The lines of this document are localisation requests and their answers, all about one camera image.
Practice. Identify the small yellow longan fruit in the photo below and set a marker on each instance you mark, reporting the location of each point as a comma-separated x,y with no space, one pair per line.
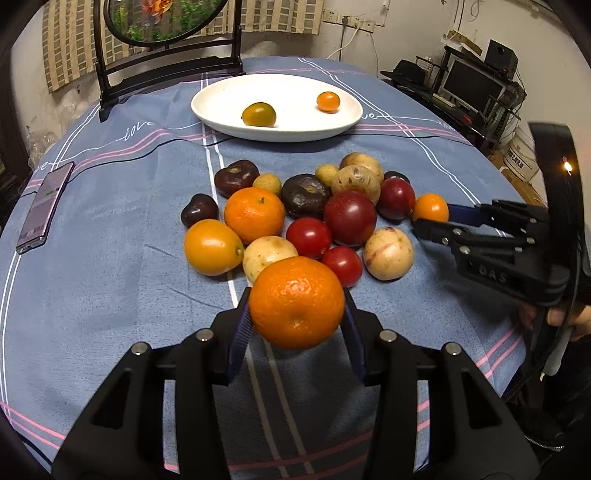
268,182

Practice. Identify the pale yellow small fruit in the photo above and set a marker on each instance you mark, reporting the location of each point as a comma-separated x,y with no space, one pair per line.
263,252

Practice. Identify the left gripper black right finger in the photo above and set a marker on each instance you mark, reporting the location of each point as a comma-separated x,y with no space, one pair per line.
438,417

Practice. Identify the round fish painting stand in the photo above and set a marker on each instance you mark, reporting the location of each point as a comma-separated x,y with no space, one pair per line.
152,50

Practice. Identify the smartphone on table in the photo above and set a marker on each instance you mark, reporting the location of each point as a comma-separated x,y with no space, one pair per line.
37,223

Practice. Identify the bumpy mandarin back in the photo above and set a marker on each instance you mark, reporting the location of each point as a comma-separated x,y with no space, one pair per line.
253,213

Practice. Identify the small dark purple fruit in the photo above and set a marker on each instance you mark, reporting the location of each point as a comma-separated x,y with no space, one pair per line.
200,207

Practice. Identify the wall power strip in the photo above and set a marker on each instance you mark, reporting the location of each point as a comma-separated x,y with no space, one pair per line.
349,21

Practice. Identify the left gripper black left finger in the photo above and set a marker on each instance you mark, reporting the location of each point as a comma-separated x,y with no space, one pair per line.
119,433

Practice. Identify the large red plum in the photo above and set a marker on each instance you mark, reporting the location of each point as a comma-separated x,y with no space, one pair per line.
351,218

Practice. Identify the dark purple mangosteen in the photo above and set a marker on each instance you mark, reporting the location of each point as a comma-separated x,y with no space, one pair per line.
305,195

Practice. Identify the tan lumpy fruit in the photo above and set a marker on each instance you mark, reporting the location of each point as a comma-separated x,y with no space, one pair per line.
357,178

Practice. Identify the pale striped melon fruit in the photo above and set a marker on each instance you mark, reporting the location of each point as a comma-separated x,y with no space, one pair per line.
388,254

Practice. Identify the green yellow small fruit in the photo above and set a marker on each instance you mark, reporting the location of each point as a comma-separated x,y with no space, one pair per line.
259,114

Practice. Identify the dark purple fruit back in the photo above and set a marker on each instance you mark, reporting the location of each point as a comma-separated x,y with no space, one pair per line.
237,176

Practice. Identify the beige checked curtain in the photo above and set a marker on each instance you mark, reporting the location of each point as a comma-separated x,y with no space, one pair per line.
68,47

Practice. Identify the white oval plate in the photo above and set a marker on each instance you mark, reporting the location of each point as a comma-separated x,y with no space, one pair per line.
220,106

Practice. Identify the person right hand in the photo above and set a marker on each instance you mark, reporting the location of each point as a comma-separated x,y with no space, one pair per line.
579,320

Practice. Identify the bumpy mandarin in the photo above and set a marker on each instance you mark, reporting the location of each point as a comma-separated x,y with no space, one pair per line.
253,213
297,303

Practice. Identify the small red tomato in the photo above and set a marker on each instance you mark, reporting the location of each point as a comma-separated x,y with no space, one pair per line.
346,265
311,237

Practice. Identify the black hat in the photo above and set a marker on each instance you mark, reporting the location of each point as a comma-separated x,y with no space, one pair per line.
406,72

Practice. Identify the dark purple plum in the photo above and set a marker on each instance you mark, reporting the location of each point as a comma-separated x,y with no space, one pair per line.
396,174

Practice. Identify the tan round fruit back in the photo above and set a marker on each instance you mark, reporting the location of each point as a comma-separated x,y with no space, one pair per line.
365,160

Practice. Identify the computer monitor on rack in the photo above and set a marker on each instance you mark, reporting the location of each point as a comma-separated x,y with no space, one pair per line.
470,86

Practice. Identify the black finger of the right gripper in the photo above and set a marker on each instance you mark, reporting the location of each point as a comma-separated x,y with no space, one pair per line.
498,214
450,234

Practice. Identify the small orange kumquat fruit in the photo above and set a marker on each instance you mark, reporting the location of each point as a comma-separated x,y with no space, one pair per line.
328,102

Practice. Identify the smooth orange fruit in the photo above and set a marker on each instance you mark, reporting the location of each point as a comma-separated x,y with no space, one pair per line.
431,206
212,248

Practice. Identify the smooth orange fruit front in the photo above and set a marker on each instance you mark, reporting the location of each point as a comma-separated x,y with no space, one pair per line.
431,206

